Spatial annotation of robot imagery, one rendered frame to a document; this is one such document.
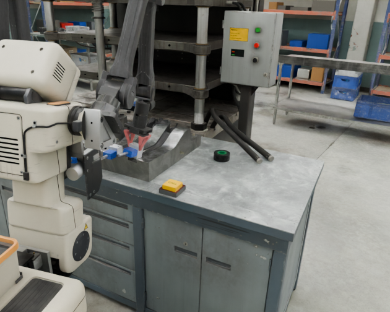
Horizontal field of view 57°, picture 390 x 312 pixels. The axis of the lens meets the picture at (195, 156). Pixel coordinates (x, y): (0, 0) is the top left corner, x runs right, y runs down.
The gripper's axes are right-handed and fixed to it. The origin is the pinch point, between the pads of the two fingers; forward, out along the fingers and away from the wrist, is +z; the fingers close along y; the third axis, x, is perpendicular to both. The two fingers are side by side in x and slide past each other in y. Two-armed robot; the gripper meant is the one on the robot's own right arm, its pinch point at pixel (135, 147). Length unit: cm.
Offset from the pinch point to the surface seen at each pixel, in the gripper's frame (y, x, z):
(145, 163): -7.0, 1.0, 4.6
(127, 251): -3, -5, 54
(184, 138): -7.9, -29.9, -1.2
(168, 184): -21.0, 4.3, 8.0
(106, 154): 10.6, 4.2, 6.4
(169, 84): 32, -78, -15
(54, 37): 122, -69, -24
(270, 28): -21, -78, -60
